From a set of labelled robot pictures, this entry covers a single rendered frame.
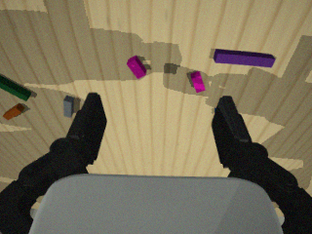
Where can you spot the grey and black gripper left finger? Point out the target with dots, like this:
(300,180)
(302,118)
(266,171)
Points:
(68,156)

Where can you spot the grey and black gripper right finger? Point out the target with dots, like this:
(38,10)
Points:
(249,160)

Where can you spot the purple rod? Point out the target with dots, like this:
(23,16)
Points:
(243,58)

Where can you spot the magenta rod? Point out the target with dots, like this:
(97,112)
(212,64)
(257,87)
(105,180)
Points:
(136,67)
(197,82)

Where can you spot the green rod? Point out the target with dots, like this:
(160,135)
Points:
(14,89)

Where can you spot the grey rectangular block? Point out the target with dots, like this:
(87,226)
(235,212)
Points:
(68,106)

